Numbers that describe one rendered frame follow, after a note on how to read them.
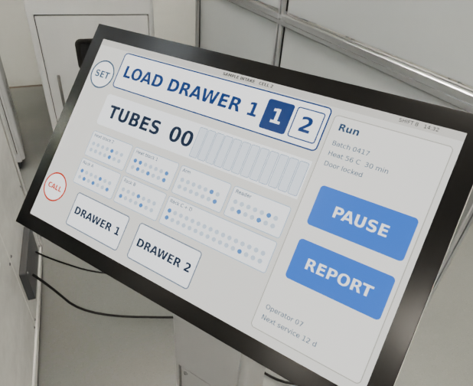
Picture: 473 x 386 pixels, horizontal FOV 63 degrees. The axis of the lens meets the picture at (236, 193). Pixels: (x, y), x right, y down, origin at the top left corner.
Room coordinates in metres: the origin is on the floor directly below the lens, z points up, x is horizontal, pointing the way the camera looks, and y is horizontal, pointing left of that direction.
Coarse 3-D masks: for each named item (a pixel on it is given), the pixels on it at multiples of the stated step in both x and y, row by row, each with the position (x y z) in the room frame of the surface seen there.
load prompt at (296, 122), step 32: (128, 64) 0.52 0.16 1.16; (160, 64) 0.50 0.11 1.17; (160, 96) 0.47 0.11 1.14; (192, 96) 0.46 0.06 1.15; (224, 96) 0.44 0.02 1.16; (256, 96) 0.43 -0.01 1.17; (288, 96) 0.42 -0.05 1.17; (256, 128) 0.40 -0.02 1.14; (288, 128) 0.39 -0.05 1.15; (320, 128) 0.38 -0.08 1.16
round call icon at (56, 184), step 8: (48, 176) 0.44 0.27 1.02; (56, 176) 0.44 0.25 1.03; (64, 176) 0.43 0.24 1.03; (48, 184) 0.43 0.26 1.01; (56, 184) 0.43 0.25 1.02; (64, 184) 0.43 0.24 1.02; (40, 192) 0.43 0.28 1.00; (48, 192) 0.42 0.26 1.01; (56, 192) 0.42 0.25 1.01; (64, 192) 0.42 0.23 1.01; (48, 200) 0.42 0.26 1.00; (56, 200) 0.41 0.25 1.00
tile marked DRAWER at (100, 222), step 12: (84, 204) 0.40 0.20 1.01; (96, 204) 0.39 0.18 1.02; (72, 216) 0.39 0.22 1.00; (84, 216) 0.39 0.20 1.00; (96, 216) 0.38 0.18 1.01; (108, 216) 0.38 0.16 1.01; (120, 216) 0.37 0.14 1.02; (84, 228) 0.37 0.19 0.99; (96, 228) 0.37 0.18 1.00; (108, 228) 0.37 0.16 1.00; (120, 228) 0.36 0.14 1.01; (96, 240) 0.36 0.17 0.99; (108, 240) 0.35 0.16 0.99; (120, 240) 0.35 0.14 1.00
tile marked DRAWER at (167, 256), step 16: (144, 224) 0.36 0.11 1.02; (144, 240) 0.34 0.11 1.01; (160, 240) 0.34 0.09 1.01; (176, 240) 0.33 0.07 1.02; (128, 256) 0.33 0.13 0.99; (144, 256) 0.33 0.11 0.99; (160, 256) 0.33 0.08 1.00; (176, 256) 0.32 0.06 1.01; (192, 256) 0.32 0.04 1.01; (160, 272) 0.31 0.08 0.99; (176, 272) 0.31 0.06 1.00; (192, 272) 0.30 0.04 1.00
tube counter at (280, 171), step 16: (176, 128) 0.43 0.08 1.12; (192, 128) 0.43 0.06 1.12; (208, 128) 0.42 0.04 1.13; (176, 144) 0.42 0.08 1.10; (192, 144) 0.41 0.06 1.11; (208, 144) 0.41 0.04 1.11; (224, 144) 0.40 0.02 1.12; (240, 144) 0.39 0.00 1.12; (256, 144) 0.39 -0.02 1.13; (208, 160) 0.39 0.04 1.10; (224, 160) 0.39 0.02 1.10; (240, 160) 0.38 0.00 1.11; (256, 160) 0.38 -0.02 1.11; (272, 160) 0.37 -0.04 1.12; (288, 160) 0.37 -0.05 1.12; (304, 160) 0.36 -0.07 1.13; (240, 176) 0.37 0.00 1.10; (256, 176) 0.36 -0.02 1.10; (272, 176) 0.36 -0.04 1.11; (288, 176) 0.35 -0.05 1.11; (304, 176) 0.35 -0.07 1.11; (288, 192) 0.34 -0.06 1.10
